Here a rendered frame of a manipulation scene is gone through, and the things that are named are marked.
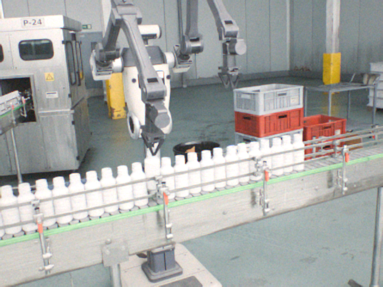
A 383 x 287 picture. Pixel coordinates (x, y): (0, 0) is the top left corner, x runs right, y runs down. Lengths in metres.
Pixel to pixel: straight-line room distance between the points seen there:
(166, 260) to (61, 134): 3.07
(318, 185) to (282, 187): 0.21
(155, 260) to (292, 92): 2.39
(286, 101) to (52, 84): 2.75
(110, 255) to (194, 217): 0.37
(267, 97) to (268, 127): 0.29
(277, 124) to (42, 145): 2.88
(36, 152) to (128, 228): 3.85
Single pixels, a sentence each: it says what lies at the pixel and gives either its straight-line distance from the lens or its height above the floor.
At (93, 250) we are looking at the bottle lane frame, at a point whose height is 0.88.
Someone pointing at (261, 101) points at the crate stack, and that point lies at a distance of 3.88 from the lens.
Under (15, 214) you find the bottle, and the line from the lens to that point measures 1.51.
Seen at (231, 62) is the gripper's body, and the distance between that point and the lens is 1.81.
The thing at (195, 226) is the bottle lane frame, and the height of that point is 0.87.
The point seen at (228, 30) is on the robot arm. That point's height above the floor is 1.64.
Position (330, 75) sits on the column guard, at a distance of 11.58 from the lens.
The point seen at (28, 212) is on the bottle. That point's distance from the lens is 1.49.
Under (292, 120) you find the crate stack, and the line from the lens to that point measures 4.21.
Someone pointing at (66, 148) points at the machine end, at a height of 0.40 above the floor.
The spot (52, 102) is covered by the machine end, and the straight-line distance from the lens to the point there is 5.15.
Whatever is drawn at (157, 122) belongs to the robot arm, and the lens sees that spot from 1.38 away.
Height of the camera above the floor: 1.61
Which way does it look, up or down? 15 degrees down
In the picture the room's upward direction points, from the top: 3 degrees counter-clockwise
